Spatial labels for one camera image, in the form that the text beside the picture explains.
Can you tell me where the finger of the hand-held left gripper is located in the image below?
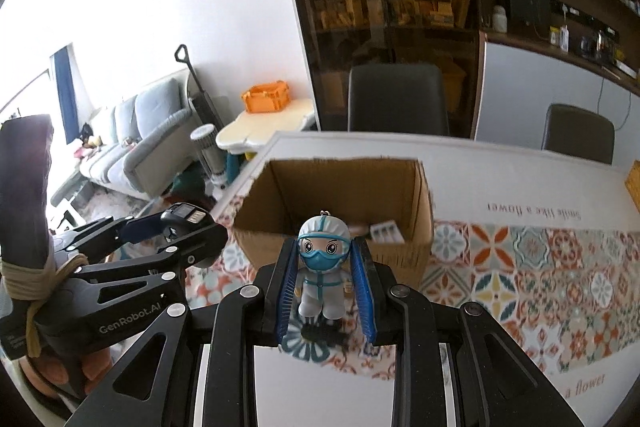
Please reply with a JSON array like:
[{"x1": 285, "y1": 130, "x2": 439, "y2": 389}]
[
  {"x1": 49, "y1": 212, "x2": 176, "y2": 267},
  {"x1": 74, "y1": 223, "x2": 230, "y2": 303}
]

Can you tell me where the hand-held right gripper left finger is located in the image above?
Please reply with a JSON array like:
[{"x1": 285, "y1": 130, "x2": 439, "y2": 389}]
[{"x1": 67, "y1": 237, "x2": 303, "y2": 427}]

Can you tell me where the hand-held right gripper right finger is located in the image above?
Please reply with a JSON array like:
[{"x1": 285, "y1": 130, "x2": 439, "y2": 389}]
[{"x1": 351, "y1": 238, "x2": 586, "y2": 427}]

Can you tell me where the white-suited masked figurine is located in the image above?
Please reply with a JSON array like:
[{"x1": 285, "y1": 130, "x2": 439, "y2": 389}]
[{"x1": 295, "y1": 212, "x2": 353, "y2": 323}]

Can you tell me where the white charger cube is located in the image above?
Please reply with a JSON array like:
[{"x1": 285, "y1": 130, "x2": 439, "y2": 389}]
[{"x1": 369, "y1": 221, "x2": 405, "y2": 244}]

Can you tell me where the brown cardboard box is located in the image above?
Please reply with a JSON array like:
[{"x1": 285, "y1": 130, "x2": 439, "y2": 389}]
[{"x1": 232, "y1": 158, "x2": 435, "y2": 303}]

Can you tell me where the person's left forearm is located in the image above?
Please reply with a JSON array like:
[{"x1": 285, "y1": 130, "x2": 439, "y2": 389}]
[{"x1": 0, "y1": 114, "x2": 56, "y2": 273}]

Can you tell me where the person's left hand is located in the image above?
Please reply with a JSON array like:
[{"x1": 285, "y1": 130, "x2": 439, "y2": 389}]
[{"x1": 20, "y1": 347, "x2": 113, "y2": 402}]

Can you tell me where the dark green bag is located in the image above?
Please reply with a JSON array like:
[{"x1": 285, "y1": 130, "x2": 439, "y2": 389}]
[{"x1": 170, "y1": 167, "x2": 211, "y2": 202}]

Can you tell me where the grey sofa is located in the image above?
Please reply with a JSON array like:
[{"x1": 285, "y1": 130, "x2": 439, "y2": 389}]
[{"x1": 50, "y1": 77, "x2": 201, "y2": 202}]

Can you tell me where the white cylindrical heater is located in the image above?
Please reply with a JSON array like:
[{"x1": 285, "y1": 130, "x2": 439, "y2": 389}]
[{"x1": 190, "y1": 124, "x2": 228, "y2": 188}]

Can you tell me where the patterned table runner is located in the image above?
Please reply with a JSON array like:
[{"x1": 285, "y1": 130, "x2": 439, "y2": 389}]
[{"x1": 190, "y1": 197, "x2": 640, "y2": 378}]

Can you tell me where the cream side table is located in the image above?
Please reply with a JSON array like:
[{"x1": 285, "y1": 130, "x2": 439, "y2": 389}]
[{"x1": 215, "y1": 99, "x2": 316, "y2": 182}]

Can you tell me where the black upright vacuum cleaner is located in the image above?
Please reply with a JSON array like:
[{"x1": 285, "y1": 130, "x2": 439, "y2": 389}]
[{"x1": 175, "y1": 44, "x2": 226, "y2": 132}]

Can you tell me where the blue curtain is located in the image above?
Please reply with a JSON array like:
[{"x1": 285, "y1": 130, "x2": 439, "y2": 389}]
[{"x1": 50, "y1": 47, "x2": 81, "y2": 142}]

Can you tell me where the orange plastic crate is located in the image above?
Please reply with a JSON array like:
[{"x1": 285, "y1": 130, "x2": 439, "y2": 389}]
[{"x1": 241, "y1": 80, "x2": 292, "y2": 114}]

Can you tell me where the dark grey dining chair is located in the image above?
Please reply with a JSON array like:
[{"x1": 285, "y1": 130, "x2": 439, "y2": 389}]
[
  {"x1": 347, "y1": 63, "x2": 451, "y2": 138},
  {"x1": 541, "y1": 103, "x2": 616, "y2": 165}
]

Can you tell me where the black power strip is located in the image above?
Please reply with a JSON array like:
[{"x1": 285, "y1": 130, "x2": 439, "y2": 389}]
[{"x1": 550, "y1": 0, "x2": 621, "y2": 38}]

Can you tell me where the tan wrist strap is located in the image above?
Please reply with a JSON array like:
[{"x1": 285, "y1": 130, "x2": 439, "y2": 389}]
[{"x1": 0, "y1": 254, "x2": 88, "y2": 358}]

